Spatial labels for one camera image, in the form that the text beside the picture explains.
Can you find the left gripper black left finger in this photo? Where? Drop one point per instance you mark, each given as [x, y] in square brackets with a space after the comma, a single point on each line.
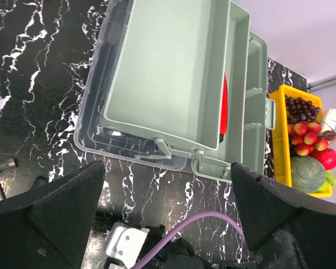
[49, 226]

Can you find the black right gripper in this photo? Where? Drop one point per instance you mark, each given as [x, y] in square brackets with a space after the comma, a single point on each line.
[135, 246]

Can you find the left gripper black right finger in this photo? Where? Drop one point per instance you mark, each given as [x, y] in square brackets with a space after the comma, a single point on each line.
[283, 227]

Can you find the red utility knife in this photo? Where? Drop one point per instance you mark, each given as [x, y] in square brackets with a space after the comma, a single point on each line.
[224, 110]

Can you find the translucent green tool box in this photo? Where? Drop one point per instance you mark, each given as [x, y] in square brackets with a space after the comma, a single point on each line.
[154, 91]

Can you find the green melon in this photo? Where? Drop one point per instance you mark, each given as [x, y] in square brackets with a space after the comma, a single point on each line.
[307, 174]

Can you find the green pepper toy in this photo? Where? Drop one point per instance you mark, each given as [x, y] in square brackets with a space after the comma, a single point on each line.
[329, 182]

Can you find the yellow plastic fruit tray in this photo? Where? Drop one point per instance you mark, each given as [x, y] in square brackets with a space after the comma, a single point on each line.
[281, 149]

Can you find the red pomegranate fruit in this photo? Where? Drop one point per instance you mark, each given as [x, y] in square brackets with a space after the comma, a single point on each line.
[327, 158]

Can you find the dark purple grape bunch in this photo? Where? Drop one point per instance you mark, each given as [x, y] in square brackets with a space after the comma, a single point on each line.
[301, 110]

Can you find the white corn cob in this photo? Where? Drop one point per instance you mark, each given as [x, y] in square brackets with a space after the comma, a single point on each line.
[328, 121]

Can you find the black marble pattern mat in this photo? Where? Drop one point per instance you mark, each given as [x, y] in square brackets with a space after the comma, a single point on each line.
[46, 51]

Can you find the aluminium frame post right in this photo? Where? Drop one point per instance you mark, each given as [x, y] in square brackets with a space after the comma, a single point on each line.
[318, 85]

